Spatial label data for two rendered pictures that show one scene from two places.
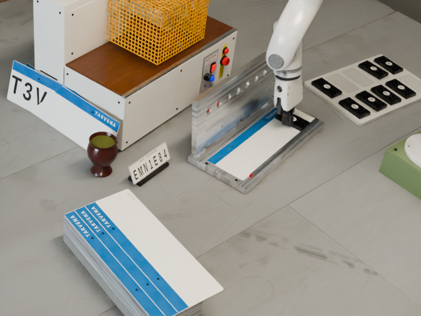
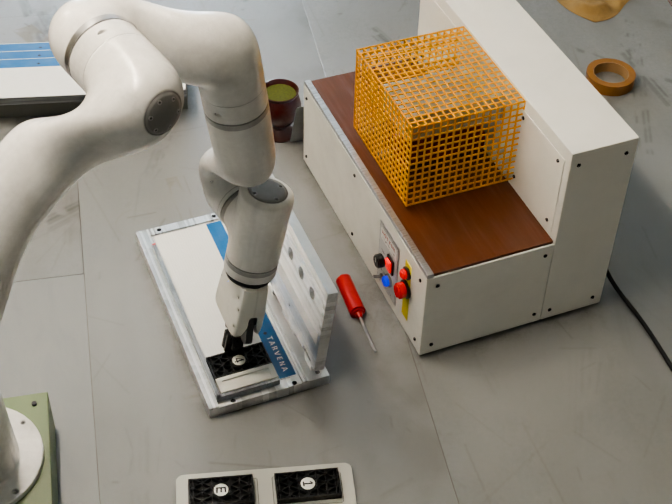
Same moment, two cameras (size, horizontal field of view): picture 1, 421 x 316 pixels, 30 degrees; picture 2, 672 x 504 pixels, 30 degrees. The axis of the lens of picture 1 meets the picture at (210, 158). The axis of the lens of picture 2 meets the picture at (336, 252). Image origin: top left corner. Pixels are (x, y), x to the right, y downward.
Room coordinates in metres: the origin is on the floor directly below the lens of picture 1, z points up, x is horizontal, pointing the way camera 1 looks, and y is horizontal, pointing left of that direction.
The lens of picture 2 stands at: (2.94, -1.23, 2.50)
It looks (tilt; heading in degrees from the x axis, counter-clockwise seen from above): 44 degrees down; 126
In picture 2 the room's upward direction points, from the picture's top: 2 degrees clockwise
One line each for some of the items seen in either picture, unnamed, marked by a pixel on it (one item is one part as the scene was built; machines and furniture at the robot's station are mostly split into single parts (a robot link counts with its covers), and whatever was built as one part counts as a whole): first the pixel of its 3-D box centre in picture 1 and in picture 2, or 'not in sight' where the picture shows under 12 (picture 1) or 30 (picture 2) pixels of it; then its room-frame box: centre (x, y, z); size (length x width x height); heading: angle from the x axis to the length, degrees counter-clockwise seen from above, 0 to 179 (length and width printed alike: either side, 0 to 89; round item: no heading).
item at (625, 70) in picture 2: not in sight; (610, 77); (2.11, 0.88, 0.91); 0.10 x 0.10 x 0.02
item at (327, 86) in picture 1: (326, 88); (307, 485); (2.26, -0.35, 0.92); 0.10 x 0.05 x 0.01; 45
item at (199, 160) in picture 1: (259, 138); (227, 301); (1.91, -0.14, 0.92); 0.44 x 0.21 x 0.04; 149
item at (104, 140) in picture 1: (102, 155); (280, 112); (1.67, 0.30, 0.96); 0.09 x 0.09 x 0.11
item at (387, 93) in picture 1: (386, 94); not in sight; (2.27, -0.55, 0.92); 0.10 x 0.05 x 0.01; 41
